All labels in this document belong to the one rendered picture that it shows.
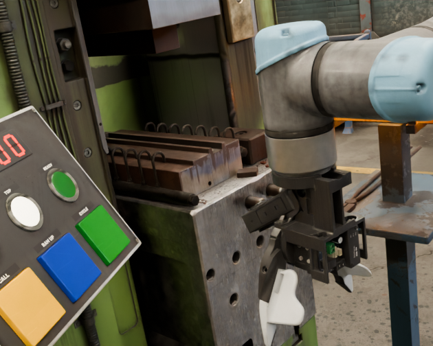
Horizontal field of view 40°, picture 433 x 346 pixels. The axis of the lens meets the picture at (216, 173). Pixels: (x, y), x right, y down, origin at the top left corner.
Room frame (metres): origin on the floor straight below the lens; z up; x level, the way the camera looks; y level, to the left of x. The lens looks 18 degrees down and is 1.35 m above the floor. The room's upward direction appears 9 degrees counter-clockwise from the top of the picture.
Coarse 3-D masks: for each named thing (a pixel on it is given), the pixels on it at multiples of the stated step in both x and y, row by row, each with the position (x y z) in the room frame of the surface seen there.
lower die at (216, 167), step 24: (120, 144) 1.44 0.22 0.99; (144, 144) 1.38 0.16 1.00; (168, 144) 1.32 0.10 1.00; (120, 168) 1.29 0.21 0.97; (144, 168) 1.24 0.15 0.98; (168, 168) 1.20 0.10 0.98; (192, 168) 1.19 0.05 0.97; (216, 168) 1.24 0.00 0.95; (240, 168) 1.30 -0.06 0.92; (192, 192) 1.18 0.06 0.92
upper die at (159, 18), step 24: (96, 0) 1.27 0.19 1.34; (120, 0) 1.22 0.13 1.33; (144, 0) 1.17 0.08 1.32; (168, 0) 1.20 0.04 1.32; (192, 0) 1.25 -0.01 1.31; (216, 0) 1.30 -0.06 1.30; (96, 24) 1.28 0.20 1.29; (120, 24) 1.23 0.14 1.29; (144, 24) 1.18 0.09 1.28; (168, 24) 1.19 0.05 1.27
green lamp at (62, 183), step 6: (54, 174) 0.84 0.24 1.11; (60, 174) 0.85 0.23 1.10; (66, 174) 0.86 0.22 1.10; (54, 180) 0.83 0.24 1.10; (60, 180) 0.84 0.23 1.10; (66, 180) 0.85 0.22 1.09; (54, 186) 0.82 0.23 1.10; (60, 186) 0.83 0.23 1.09; (66, 186) 0.84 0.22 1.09; (72, 186) 0.85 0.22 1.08; (60, 192) 0.82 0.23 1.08; (66, 192) 0.83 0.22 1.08; (72, 192) 0.84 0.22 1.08
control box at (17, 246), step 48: (0, 144) 0.81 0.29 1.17; (48, 144) 0.89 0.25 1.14; (0, 192) 0.74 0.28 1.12; (48, 192) 0.81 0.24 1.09; (96, 192) 0.89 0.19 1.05; (0, 240) 0.68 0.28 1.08; (48, 240) 0.74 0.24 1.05; (0, 288) 0.63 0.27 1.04; (48, 288) 0.68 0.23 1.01; (96, 288) 0.74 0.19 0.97; (0, 336) 0.58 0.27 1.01; (48, 336) 0.63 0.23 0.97
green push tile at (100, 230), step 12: (96, 216) 0.84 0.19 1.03; (108, 216) 0.86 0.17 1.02; (84, 228) 0.80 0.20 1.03; (96, 228) 0.82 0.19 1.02; (108, 228) 0.84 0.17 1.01; (96, 240) 0.80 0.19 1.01; (108, 240) 0.82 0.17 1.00; (120, 240) 0.84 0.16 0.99; (96, 252) 0.79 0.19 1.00; (108, 252) 0.80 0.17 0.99; (120, 252) 0.82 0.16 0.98; (108, 264) 0.79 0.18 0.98
